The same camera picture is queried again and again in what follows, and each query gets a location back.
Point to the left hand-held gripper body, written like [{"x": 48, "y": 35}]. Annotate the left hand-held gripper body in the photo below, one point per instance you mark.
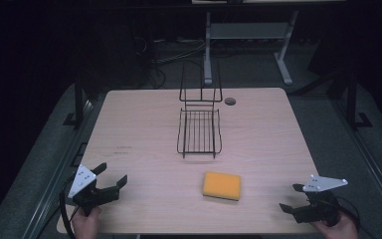
[{"x": 85, "y": 189}]

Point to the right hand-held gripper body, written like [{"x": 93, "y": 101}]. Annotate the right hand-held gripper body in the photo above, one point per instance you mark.
[{"x": 319, "y": 202}]

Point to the yellow sponge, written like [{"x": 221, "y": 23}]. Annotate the yellow sponge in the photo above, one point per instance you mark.
[{"x": 222, "y": 185}]

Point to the person's right hand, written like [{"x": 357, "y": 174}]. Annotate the person's right hand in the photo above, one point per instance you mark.
[{"x": 337, "y": 230}]

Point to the person's left hand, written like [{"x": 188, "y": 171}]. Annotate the person's left hand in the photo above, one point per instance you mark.
[{"x": 86, "y": 224}]

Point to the grey metal stand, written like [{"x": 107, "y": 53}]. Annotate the grey metal stand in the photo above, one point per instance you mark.
[{"x": 245, "y": 46}]

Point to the black metal post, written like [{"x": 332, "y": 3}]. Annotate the black metal post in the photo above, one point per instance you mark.
[
  {"x": 78, "y": 99},
  {"x": 354, "y": 99}
]

